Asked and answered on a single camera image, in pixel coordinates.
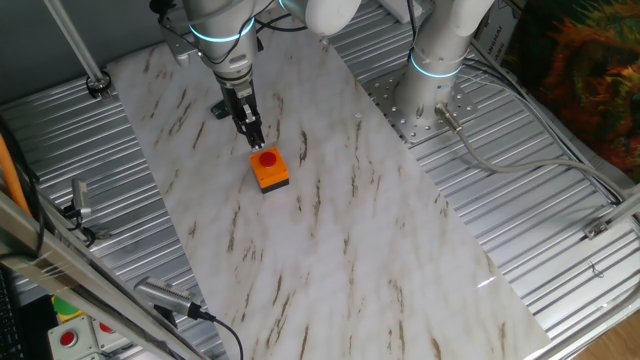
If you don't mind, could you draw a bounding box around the grey box with red button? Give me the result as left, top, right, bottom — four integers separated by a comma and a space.
47, 315, 101, 360
92, 317, 134, 354

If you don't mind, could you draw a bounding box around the small metal corner bracket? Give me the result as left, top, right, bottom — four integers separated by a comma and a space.
582, 219, 611, 240

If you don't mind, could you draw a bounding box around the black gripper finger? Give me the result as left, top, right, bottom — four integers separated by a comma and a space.
247, 115, 266, 150
237, 121, 259, 151

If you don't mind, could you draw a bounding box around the small dark green device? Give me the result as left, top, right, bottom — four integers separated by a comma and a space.
210, 99, 232, 120

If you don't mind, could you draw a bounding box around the white marble pattern sheet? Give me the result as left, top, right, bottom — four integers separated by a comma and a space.
106, 14, 551, 360

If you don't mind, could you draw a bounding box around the orange box with red button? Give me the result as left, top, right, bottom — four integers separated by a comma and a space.
249, 146, 291, 195

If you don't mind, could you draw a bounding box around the white cable bundle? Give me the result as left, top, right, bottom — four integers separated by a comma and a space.
462, 42, 629, 204

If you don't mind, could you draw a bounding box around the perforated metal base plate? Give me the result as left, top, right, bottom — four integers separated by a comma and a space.
362, 64, 479, 146

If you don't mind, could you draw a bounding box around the white flat box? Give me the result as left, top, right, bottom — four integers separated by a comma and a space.
377, 0, 424, 25

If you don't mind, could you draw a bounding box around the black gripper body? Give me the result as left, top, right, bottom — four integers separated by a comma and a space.
218, 78, 263, 133

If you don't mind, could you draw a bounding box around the large silver camera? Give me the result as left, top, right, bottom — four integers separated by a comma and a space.
133, 276, 204, 321

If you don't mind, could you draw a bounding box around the aluminium frame beam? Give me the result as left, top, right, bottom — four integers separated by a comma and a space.
0, 189, 206, 360

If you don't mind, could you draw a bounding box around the cardboard box with red print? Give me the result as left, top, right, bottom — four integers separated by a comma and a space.
472, 0, 526, 61

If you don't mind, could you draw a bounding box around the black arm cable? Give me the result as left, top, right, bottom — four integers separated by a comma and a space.
149, 0, 309, 66

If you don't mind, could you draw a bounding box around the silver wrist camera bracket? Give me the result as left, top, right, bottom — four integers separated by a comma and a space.
160, 27, 195, 69

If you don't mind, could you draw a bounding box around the black cable bundle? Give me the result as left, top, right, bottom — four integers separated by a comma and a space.
0, 114, 47, 261

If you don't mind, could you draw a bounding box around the orange tube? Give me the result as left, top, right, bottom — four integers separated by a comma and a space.
0, 133, 32, 216

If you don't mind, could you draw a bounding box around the yellow box with green button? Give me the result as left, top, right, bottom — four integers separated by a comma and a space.
51, 294, 85, 324

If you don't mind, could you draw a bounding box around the slanted aluminium pole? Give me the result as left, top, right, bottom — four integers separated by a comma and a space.
42, 0, 109, 86

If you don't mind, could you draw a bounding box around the short aluminium frame bar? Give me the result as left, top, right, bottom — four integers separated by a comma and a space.
602, 184, 640, 226

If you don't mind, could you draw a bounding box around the small silver camera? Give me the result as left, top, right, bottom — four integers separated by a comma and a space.
69, 178, 94, 220

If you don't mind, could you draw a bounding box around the black pole foot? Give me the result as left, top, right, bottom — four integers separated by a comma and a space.
85, 71, 114, 100

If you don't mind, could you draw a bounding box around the grey cable with metal plug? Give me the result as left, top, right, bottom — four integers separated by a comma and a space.
433, 102, 634, 199

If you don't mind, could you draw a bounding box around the black camera cable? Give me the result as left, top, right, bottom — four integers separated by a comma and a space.
199, 308, 245, 360

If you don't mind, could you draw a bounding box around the black keyboard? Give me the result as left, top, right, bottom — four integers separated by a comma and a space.
0, 267, 26, 360

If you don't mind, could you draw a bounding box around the colourful orange green cloth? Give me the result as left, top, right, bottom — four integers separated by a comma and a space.
502, 0, 640, 184

